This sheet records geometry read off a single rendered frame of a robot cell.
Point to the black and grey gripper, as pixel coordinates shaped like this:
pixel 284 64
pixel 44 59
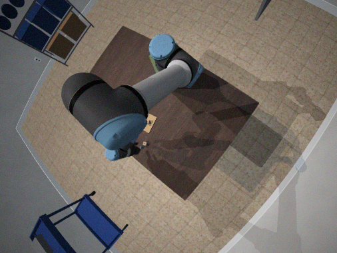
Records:
pixel 134 150

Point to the tan flat mat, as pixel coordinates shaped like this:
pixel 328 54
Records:
pixel 152 120

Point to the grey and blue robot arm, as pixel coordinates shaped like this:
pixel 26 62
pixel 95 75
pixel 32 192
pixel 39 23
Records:
pixel 115 117

